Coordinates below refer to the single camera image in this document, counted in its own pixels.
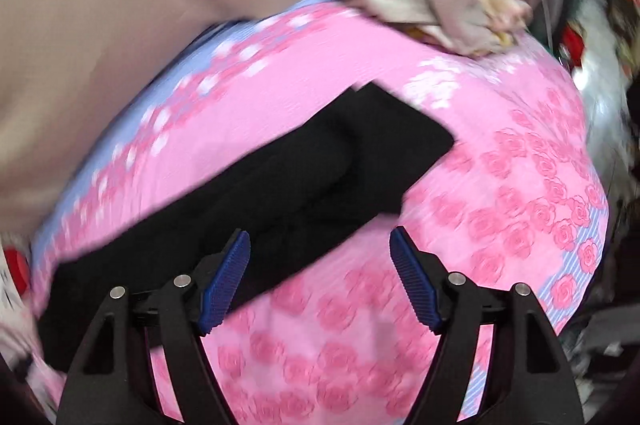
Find black pants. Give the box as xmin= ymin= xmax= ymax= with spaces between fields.
xmin=37 ymin=83 xmax=454 ymax=371

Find white cartoon face pillow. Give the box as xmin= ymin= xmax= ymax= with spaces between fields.
xmin=1 ymin=232 xmax=36 ymax=363

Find pink rose bedsheet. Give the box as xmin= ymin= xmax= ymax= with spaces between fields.
xmin=32 ymin=0 xmax=608 ymax=424

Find beige blanket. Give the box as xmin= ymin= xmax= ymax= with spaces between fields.
xmin=0 ymin=0 xmax=352 ymax=236

